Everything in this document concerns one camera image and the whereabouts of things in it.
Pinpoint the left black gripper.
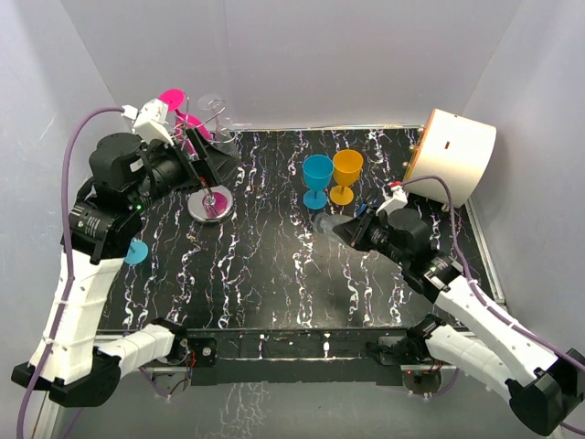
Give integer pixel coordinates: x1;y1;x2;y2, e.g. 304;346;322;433
127;126;241;212

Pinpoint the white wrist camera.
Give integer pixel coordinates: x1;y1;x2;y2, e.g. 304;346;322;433
376;181;408;218
122;99;173;144

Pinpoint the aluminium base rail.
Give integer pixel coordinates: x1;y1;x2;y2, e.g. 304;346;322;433
34;273;566;439

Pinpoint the white cylindrical container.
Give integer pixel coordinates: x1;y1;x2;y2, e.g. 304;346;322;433
403;109;496;208

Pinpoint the blue wine glass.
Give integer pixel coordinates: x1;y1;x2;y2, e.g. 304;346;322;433
303;155;334;210

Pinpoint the chrome wine glass rack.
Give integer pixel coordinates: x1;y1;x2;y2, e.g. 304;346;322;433
175;94;233;224

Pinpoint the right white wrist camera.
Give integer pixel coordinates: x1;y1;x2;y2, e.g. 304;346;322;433
376;181;408;218

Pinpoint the clear wine glass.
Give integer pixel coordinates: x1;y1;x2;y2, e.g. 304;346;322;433
197;93;239;157

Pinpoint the pink wine glass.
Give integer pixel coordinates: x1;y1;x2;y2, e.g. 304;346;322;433
158;88;212;140

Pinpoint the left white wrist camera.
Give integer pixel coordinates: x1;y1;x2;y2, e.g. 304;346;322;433
122;99;173;144

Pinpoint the yellow wine glass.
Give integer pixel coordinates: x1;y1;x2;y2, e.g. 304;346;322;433
329;149;364;206

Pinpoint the teal wine glass front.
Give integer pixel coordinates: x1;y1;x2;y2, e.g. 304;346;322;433
124;239;149;265

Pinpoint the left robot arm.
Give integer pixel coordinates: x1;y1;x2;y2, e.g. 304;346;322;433
11;128;240;408

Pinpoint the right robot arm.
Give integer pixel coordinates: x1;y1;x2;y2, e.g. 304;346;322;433
332;209;584;436

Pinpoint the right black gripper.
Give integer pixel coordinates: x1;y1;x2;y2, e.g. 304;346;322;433
335;204;409;267

